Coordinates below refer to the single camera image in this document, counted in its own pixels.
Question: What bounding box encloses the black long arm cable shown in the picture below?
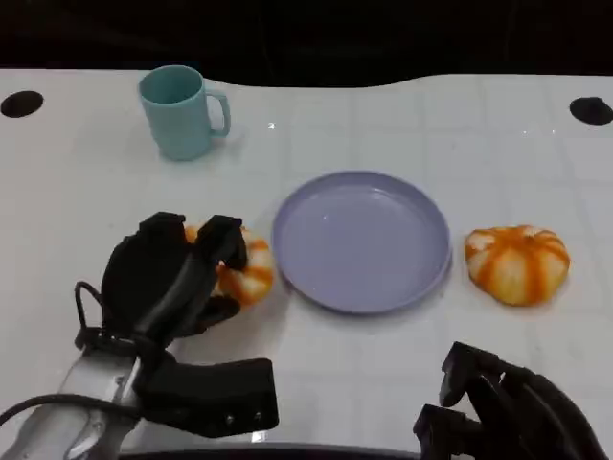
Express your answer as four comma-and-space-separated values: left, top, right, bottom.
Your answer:
0, 393, 141, 426

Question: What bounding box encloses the orange and white bread roll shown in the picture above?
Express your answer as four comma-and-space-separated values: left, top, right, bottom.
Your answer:
464, 223, 571, 308
184, 224, 275, 309

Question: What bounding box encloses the lilac plate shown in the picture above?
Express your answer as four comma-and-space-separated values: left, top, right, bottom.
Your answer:
271, 170, 453, 315

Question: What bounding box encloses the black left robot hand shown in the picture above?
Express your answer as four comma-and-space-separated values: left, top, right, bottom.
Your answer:
100, 212, 250, 354

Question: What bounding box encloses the pale green mug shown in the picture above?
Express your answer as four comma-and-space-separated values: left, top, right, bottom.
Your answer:
138, 65, 232, 162

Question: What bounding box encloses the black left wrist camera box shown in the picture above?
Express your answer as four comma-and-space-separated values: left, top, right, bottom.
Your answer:
137, 357, 281, 439

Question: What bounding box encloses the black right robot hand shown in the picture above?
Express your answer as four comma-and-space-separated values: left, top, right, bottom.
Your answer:
414, 340, 609, 460

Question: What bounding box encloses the black looped wrist cable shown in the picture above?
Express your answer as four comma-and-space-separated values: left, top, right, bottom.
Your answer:
73, 281, 145, 355

